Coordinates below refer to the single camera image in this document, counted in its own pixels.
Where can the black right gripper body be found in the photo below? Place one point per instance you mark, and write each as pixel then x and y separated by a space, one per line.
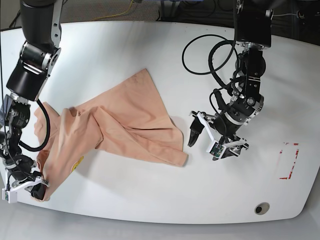
pixel 19 167

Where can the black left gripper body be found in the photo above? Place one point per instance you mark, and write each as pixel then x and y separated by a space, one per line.
pixel 228 123

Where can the peach t-shirt with emoji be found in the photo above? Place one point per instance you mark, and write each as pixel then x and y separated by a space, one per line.
pixel 128 120

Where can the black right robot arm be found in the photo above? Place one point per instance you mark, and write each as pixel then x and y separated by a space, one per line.
pixel 41 26

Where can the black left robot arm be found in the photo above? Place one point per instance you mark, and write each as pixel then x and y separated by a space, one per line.
pixel 239 101

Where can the right table grommet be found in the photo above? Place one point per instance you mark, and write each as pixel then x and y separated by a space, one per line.
pixel 262 208

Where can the red tape rectangle marking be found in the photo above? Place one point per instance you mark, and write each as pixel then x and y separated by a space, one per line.
pixel 287 160

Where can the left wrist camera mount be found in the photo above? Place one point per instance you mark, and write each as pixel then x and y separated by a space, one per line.
pixel 216 138

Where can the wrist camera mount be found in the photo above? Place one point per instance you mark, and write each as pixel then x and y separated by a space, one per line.
pixel 11 195
pixel 216 138

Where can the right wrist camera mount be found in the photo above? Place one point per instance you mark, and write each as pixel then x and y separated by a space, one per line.
pixel 11 195

